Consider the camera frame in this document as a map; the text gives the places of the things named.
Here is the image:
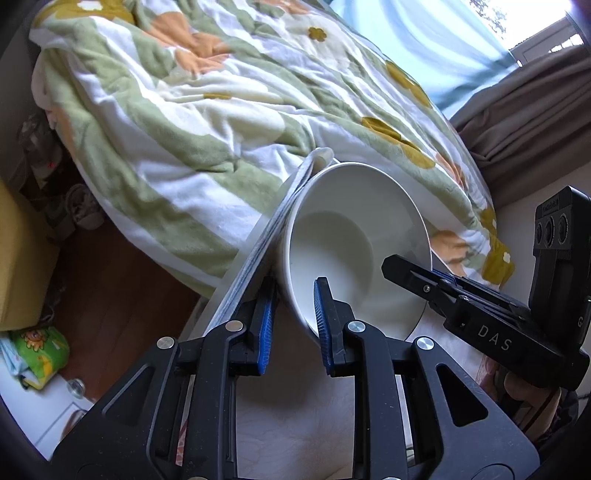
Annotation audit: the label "light blue curtain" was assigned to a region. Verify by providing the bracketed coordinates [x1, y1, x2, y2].
[329, 0, 522, 116]

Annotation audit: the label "person's right hand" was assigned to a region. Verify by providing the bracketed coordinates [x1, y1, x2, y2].
[502, 373, 563, 440]

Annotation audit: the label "window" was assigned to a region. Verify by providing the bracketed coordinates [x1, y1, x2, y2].
[471, 0, 591, 64]

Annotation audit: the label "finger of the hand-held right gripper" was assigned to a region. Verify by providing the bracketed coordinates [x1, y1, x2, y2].
[381, 254, 468, 320]
[433, 270, 533, 320]

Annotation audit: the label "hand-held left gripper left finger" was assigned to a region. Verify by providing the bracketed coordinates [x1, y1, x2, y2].
[51, 277, 278, 480]

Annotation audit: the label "brown curtain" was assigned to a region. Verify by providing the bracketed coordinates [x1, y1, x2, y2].
[450, 44, 591, 209]

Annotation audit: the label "grey slipper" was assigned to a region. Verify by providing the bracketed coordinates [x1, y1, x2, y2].
[64, 183, 106, 230]

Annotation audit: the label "yellow box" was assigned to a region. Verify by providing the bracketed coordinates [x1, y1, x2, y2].
[0, 178, 61, 332]

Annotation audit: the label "green floral blanket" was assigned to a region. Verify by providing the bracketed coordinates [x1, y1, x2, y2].
[30, 0, 516, 297]

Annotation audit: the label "white printed tablecloth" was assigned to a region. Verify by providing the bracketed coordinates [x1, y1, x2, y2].
[185, 295, 509, 480]

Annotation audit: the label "green printed packet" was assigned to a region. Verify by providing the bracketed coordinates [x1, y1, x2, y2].
[0, 325, 71, 391]

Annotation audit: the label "dark patterned cloth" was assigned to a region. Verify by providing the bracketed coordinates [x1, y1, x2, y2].
[16, 111, 71, 241]

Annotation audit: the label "large white deep plate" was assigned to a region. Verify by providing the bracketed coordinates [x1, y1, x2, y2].
[281, 161, 433, 345]

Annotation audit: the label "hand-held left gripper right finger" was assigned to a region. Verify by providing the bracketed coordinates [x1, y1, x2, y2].
[313, 277, 541, 480]

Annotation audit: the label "white cabinet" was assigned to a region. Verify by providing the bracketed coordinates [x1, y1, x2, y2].
[0, 369, 100, 463]

